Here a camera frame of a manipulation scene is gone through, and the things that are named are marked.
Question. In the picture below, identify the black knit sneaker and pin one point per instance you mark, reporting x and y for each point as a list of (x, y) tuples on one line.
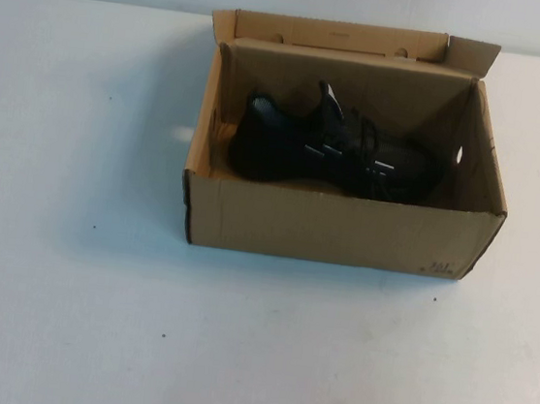
[(275, 154)]

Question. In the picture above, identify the brown cardboard shoe box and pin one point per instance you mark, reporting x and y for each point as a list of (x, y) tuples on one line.
[(334, 234)]

